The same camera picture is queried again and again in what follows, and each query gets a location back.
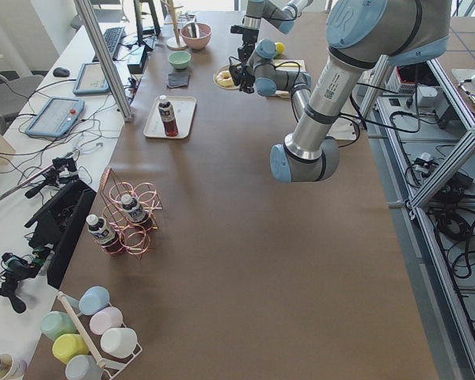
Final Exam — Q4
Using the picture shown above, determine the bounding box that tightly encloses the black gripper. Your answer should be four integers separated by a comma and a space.
229, 57, 255, 93
230, 25, 259, 62

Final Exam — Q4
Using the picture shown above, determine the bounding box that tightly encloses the glazed donut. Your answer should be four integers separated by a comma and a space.
215, 70, 235, 88

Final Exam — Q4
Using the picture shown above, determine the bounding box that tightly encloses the white plate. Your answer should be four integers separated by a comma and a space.
213, 65, 239, 90

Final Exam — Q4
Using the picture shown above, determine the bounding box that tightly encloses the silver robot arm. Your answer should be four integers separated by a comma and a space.
230, 0, 313, 63
230, 0, 451, 183

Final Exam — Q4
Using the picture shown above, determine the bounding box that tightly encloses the cream rabbit tray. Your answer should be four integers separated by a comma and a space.
143, 96, 196, 139

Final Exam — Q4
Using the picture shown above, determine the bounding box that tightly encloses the dark drink bottle on tray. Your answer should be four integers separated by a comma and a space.
158, 95, 178, 137

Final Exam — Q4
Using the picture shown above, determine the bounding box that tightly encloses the wooden cutting board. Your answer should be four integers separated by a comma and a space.
267, 59, 311, 99

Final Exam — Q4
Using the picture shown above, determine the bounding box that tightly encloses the pink ice bowl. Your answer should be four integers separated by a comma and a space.
180, 22, 212, 50

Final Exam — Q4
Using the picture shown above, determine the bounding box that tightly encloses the steel ice scoop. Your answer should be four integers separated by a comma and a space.
184, 21, 200, 39

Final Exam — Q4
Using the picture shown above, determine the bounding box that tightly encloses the green bowl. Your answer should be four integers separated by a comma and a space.
168, 51, 192, 70

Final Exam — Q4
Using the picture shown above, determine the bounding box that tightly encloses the wooden mug tree stand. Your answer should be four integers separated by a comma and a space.
160, 0, 187, 51

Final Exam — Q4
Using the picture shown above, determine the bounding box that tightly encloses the grey folded cloth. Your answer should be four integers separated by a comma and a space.
166, 72, 190, 89

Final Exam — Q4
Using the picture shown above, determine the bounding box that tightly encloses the black keyboard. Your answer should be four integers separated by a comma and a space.
103, 27, 125, 61

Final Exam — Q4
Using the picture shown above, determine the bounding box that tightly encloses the blue teach pendant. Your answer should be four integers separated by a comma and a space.
73, 63, 111, 96
25, 97, 86, 139

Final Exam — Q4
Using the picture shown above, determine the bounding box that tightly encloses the bottle in rack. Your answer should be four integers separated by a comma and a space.
120, 194, 147, 224
86, 214, 124, 256

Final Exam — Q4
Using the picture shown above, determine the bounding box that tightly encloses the black computer mouse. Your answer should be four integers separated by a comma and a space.
52, 67, 70, 78

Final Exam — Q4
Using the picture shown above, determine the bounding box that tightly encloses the blue cup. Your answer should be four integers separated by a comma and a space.
78, 286, 110, 316

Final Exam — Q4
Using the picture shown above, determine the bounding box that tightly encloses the pink cup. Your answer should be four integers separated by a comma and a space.
89, 306, 124, 336

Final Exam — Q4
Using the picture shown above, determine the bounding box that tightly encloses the white cup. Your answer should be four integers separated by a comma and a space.
100, 328, 138, 359

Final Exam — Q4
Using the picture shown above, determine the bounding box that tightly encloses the green cup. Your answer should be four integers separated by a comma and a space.
40, 311, 77, 341

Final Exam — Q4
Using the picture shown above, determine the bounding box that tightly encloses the yellow cup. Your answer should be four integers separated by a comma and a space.
51, 333, 89, 364

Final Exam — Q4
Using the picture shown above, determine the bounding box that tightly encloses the grey cup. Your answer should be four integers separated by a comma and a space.
65, 355, 103, 380

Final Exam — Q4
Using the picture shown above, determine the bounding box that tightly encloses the copper wire bottle rack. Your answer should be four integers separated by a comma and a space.
98, 167, 163, 260

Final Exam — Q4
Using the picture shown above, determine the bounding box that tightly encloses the aluminium frame post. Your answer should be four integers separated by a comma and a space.
74, 0, 134, 122

